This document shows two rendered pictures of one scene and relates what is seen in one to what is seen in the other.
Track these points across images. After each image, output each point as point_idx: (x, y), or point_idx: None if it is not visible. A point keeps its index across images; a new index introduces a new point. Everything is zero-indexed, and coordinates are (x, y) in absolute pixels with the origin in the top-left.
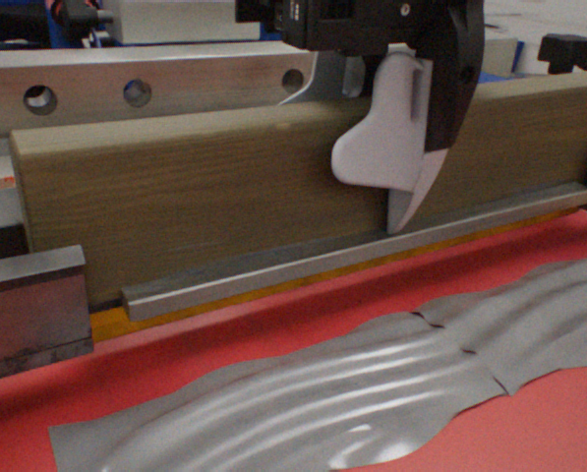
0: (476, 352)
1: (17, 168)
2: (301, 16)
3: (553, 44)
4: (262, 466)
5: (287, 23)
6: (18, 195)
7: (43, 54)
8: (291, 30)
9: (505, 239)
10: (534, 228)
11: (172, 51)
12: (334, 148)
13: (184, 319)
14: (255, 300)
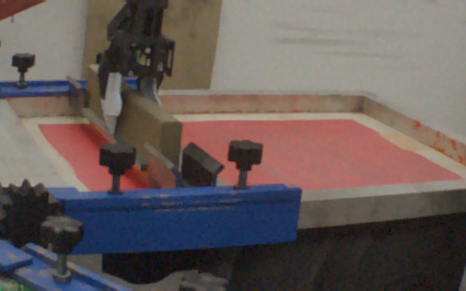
0: (180, 153)
1: (181, 126)
2: (163, 69)
3: (25, 60)
4: (218, 180)
5: (156, 72)
6: (162, 142)
7: None
8: (157, 74)
9: (104, 138)
10: (97, 133)
11: None
12: (159, 104)
13: (146, 184)
14: (137, 175)
